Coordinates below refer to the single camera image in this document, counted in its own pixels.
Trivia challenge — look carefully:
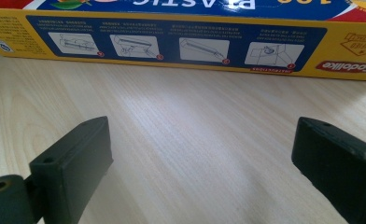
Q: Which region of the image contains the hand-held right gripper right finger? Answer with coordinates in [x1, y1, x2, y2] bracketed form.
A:
[290, 116, 366, 224]

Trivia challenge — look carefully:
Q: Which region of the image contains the yellow and blue wrap box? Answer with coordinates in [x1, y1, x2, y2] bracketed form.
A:
[0, 0, 366, 82]

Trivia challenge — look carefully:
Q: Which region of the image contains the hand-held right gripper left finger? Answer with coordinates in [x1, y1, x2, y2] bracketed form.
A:
[24, 116, 114, 224]

